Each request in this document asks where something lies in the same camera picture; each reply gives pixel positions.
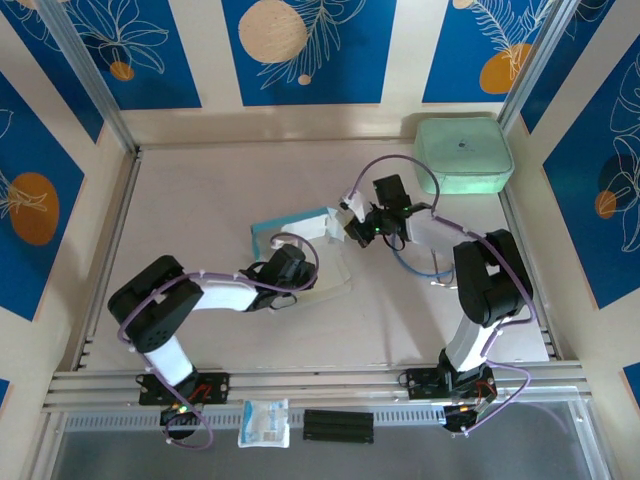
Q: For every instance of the blue white paper box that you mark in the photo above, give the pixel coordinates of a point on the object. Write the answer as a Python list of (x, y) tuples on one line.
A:
[(302, 227)]

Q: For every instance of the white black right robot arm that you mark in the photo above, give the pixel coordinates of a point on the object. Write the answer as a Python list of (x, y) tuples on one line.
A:
[(490, 280)]

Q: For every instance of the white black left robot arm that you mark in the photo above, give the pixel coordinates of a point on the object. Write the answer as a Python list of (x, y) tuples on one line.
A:
[(150, 310)]

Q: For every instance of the mint green zipper case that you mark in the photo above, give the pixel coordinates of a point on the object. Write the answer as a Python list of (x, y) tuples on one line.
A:
[(462, 155)]

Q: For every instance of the white wipes packet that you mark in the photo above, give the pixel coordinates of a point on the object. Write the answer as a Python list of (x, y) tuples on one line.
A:
[(264, 422)]

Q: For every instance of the black ribbed block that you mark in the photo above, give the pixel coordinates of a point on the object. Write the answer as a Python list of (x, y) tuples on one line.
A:
[(339, 426)]

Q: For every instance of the black controller board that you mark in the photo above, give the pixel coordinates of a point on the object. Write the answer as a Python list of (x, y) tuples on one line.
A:
[(460, 420), (182, 422)]

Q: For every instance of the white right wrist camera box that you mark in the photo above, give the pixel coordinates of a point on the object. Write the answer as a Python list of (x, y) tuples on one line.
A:
[(356, 202)]

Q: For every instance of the aluminium side rail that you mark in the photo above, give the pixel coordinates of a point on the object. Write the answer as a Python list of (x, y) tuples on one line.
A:
[(509, 207), (123, 200)]

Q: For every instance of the aluminium front frame rail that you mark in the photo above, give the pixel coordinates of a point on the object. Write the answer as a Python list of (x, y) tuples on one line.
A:
[(320, 385)]

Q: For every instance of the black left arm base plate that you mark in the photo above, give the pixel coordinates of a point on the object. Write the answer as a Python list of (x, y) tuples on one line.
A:
[(215, 387)]

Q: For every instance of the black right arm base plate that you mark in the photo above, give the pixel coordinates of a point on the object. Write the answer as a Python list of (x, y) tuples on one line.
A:
[(420, 385)]

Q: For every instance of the aluminium frame post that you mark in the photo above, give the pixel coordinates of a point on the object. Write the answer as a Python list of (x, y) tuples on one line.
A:
[(532, 65), (97, 85)]

